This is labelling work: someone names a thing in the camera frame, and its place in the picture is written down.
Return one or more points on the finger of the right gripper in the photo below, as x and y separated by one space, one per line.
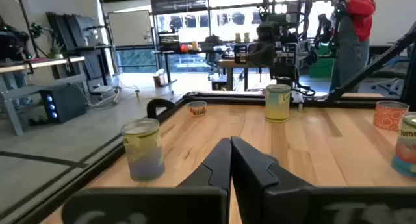
256 56
269 55

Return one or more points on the black equipment box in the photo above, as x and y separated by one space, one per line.
169 40

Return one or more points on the corn can yellow green label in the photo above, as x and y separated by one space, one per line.
278 104

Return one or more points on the person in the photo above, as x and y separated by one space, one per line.
352 55

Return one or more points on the red container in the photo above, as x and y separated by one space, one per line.
184 48

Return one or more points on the wooden top workbench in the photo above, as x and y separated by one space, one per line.
42 62

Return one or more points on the peas can yellow blue label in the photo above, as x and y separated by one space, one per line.
143 152

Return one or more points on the black computer tower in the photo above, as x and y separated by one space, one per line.
68 102

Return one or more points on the green cabinet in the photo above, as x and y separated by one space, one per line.
320 69

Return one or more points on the wooden table black legs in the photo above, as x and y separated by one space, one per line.
227 63

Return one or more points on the cardboard box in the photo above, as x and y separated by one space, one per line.
159 79

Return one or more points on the potted plant white pot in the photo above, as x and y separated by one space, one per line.
58 52

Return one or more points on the blue office chair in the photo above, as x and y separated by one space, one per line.
390 73

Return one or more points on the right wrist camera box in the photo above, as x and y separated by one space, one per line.
274 30

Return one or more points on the black aluminium table frame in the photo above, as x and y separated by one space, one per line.
234 99

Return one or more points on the black idle robot arm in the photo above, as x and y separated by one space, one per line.
11 43

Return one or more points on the tomato can teal label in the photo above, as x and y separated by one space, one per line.
406 146

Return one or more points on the grey office chair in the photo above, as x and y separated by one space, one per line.
213 56

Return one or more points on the black standing desk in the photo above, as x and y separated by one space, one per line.
167 68

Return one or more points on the dark grey stacked panels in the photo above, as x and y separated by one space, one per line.
81 29

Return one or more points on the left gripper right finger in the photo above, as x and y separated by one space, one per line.
253 172

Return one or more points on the orange patterned can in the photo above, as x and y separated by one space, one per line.
388 117

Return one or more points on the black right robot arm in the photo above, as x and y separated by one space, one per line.
304 53

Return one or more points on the small black computer box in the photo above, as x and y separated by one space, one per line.
219 85

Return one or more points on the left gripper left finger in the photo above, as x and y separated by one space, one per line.
146 204

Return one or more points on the whiteboard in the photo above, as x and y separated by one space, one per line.
130 29

